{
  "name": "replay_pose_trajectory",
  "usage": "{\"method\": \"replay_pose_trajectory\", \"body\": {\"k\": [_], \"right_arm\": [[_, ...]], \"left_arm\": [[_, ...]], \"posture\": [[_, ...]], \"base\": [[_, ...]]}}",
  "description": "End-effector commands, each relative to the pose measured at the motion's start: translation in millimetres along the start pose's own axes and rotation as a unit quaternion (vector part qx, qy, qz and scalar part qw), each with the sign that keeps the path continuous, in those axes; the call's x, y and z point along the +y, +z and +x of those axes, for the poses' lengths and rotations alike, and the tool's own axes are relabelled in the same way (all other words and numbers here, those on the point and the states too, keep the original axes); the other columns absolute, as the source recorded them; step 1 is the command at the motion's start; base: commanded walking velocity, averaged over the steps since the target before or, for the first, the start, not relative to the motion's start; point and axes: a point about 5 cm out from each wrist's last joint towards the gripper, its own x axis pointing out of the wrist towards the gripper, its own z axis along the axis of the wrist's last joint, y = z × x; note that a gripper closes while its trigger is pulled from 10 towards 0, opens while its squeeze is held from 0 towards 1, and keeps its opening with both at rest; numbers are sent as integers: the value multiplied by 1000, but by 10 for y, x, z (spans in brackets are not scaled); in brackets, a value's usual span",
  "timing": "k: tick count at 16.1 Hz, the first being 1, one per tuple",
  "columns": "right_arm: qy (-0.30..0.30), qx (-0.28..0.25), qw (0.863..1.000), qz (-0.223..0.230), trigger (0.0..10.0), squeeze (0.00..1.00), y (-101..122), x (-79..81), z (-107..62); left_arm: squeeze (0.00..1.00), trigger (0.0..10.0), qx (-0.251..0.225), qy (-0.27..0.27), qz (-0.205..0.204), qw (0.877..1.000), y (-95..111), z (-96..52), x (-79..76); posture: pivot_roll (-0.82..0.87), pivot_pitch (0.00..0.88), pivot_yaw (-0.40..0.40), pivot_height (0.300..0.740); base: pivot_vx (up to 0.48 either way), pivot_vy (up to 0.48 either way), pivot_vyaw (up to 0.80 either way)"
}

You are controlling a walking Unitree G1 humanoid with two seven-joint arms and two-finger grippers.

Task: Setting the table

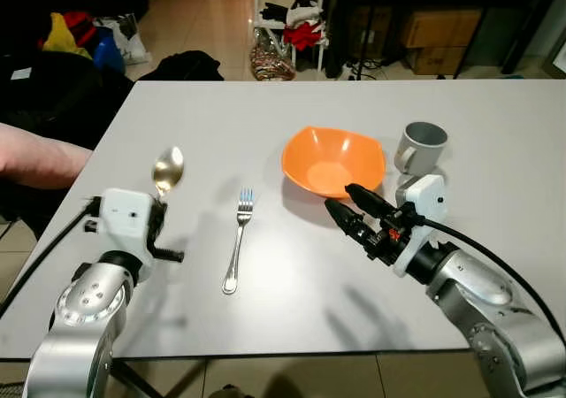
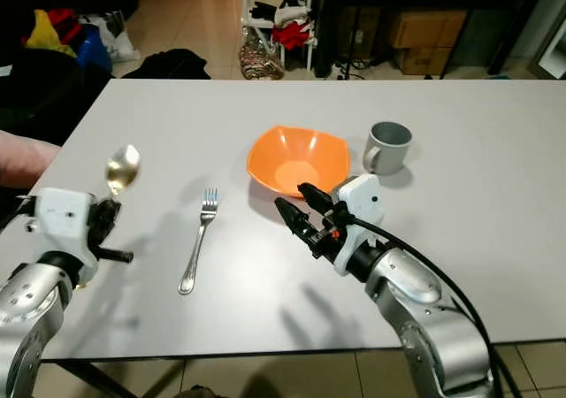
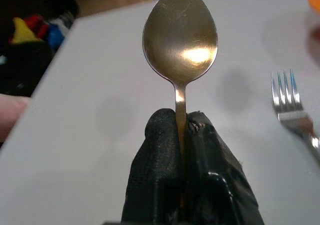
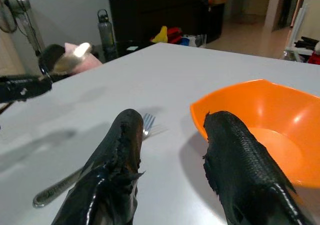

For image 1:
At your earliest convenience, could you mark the silver metal fork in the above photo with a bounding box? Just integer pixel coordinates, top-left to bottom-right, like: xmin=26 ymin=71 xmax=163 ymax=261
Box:
xmin=222 ymin=188 xmax=256 ymax=295

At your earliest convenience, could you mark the shiny patterned bag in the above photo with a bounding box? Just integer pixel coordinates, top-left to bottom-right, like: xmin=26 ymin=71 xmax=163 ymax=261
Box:
xmin=250 ymin=27 xmax=298 ymax=82

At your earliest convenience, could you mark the black floor bag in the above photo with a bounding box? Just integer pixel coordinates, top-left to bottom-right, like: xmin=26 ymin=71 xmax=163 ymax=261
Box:
xmin=137 ymin=50 xmax=225 ymax=82

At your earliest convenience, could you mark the red cloth item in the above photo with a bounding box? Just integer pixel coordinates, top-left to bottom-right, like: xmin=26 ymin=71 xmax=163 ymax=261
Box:
xmin=62 ymin=11 xmax=96 ymax=45

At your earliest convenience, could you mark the black clothes pile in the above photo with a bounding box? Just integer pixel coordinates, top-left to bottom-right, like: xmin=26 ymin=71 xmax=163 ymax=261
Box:
xmin=0 ymin=51 xmax=135 ymax=151

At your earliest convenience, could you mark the black shelf unit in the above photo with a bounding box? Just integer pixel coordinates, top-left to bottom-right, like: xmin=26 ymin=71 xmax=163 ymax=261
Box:
xmin=325 ymin=0 xmax=566 ymax=81

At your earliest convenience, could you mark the yellow cloth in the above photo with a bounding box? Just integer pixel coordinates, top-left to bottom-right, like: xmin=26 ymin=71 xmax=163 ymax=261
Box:
xmin=42 ymin=13 xmax=91 ymax=59

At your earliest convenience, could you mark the golden metal spoon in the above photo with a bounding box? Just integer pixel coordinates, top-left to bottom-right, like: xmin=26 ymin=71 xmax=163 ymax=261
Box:
xmin=152 ymin=146 xmax=186 ymax=206

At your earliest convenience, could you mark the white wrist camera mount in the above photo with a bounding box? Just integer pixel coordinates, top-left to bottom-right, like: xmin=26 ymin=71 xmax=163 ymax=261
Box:
xmin=394 ymin=174 xmax=448 ymax=278
xmin=96 ymin=188 xmax=166 ymax=259

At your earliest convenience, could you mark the dark table leg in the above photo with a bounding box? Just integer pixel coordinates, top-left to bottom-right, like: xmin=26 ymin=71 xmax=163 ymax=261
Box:
xmin=109 ymin=360 xmax=166 ymax=398

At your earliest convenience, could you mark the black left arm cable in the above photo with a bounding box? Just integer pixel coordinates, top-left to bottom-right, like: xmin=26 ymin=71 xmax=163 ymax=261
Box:
xmin=0 ymin=199 xmax=101 ymax=321

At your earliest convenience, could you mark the white clothes rack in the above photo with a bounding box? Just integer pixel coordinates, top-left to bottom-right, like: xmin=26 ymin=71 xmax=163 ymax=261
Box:
xmin=253 ymin=0 xmax=330 ymax=73

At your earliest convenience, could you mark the grey ceramic mug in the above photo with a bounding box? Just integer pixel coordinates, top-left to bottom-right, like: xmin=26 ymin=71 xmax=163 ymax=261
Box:
xmin=394 ymin=121 xmax=448 ymax=178

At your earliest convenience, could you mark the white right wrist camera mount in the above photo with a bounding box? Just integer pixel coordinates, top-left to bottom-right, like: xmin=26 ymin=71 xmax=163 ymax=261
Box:
xmin=394 ymin=174 xmax=448 ymax=278

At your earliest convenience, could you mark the white garment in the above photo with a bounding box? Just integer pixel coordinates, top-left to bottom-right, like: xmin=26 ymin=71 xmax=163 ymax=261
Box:
xmin=287 ymin=0 xmax=325 ymax=27

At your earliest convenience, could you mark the orange plastic bowl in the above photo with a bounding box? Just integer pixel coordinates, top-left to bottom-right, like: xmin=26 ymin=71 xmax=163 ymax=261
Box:
xmin=281 ymin=126 xmax=387 ymax=199

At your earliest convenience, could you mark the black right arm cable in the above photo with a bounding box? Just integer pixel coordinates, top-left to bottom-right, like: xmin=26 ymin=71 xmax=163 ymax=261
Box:
xmin=416 ymin=216 xmax=566 ymax=348

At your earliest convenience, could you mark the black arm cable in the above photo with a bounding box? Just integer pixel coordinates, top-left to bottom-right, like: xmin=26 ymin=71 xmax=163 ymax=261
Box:
xmin=416 ymin=216 xmax=566 ymax=348
xmin=0 ymin=199 xmax=101 ymax=321

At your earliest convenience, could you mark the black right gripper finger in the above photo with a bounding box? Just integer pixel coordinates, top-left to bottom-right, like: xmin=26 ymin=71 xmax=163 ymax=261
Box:
xmin=344 ymin=183 xmax=401 ymax=219
xmin=325 ymin=197 xmax=378 ymax=245

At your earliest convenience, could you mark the small cardboard box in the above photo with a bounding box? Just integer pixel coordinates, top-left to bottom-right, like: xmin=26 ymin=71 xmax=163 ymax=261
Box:
xmin=410 ymin=46 xmax=471 ymax=77

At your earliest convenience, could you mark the red garment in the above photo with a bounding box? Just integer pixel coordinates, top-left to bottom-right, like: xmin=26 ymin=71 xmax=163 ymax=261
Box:
xmin=283 ymin=22 xmax=325 ymax=52

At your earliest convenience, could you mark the white plastic bag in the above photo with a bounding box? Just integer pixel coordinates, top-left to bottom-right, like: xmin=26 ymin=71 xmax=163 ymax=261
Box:
xmin=97 ymin=13 xmax=152 ymax=65

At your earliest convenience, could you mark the blue bag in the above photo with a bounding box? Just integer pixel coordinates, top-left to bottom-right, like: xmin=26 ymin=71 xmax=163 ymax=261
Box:
xmin=92 ymin=31 xmax=126 ymax=73

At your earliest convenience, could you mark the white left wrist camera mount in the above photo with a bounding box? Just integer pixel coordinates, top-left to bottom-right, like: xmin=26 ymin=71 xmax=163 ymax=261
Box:
xmin=96 ymin=188 xmax=166 ymax=259

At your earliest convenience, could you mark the large cardboard box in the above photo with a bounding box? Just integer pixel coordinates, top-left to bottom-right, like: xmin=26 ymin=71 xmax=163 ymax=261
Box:
xmin=402 ymin=9 xmax=484 ymax=50

